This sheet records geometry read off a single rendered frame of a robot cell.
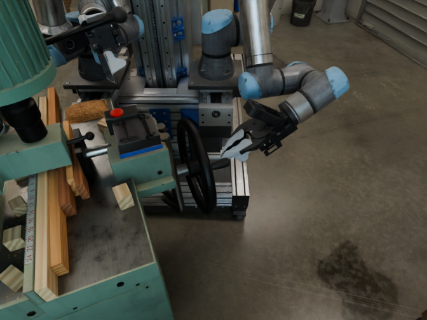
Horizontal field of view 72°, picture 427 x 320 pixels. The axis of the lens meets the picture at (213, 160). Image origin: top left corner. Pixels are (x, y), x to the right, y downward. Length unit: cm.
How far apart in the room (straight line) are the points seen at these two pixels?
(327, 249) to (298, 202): 32
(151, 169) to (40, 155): 24
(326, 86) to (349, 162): 146
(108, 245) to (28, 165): 24
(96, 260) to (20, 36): 40
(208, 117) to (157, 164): 50
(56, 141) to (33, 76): 16
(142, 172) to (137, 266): 23
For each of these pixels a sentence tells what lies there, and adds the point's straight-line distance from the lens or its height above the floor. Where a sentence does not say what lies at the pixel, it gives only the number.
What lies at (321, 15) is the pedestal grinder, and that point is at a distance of 449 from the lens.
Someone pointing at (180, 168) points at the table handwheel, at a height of 83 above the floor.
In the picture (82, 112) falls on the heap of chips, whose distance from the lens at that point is 95.
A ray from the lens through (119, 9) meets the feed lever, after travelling 74.
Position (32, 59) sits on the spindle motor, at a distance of 57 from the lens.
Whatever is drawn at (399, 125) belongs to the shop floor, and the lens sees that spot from 272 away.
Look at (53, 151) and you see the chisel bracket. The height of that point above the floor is 101.
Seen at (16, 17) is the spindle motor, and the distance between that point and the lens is 56.
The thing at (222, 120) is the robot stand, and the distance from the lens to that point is 118.
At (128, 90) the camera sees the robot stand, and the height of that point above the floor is 73.
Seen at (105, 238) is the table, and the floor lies 90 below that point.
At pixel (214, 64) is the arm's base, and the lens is 121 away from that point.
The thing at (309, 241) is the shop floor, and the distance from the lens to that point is 172.
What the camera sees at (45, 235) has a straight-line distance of 64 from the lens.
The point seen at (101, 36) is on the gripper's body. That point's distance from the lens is 84.
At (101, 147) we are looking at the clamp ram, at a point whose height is 96.
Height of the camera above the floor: 144
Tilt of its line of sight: 45 degrees down
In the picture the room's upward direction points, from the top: straight up
